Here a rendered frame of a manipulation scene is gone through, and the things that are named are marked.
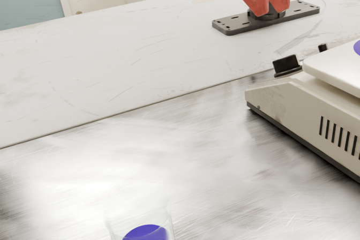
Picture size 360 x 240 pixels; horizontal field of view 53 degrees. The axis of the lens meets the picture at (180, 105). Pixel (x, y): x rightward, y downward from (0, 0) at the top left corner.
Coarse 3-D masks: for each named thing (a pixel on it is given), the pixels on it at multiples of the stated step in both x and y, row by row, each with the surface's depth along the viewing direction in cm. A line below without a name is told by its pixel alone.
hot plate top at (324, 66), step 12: (336, 48) 34; (348, 48) 34; (312, 60) 33; (324, 60) 33; (336, 60) 32; (348, 60) 32; (312, 72) 32; (324, 72) 31; (336, 72) 30; (348, 72) 30; (336, 84) 30; (348, 84) 29
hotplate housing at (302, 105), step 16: (272, 80) 37; (288, 80) 35; (304, 80) 34; (320, 80) 33; (256, 96) 40; (272, 96) 38; (288, 96) 35; (304, 96) 33; (320, 96) 32; (336, 96) 31; (352, 96) 30; (272, 112) 38; (288, 112) 36; (304, 112) 34; (320, 112) 32; (336, 112) 30; (352, 112) 29; (288, 128) 37; (304, 128) 35; (320, 128) 33; (336, 128) 31; (352, 128) 29; (304, 144) 36; (320, 144) 33; (336, 144) 31; (352, 144) 30; (336, 160) 32; (352, 160) 30; (352, 176) 31
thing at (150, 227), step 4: (144, 224) 27; (148, 224) 27; (152, 224) 27; (136, 228) 27; (140, 228) 27; (144, 228) 27; (148, 228) 27; (152, 228) 27; (156, 228) 27; (128, 232) 27; (132, 232) 27; (136, 232) 27; (140, 232) 27; (144, 232) 26; (148, 232) 26; (124, 236) 26; (128, 236) 26; (132, 236) 26; (136, 236) 26
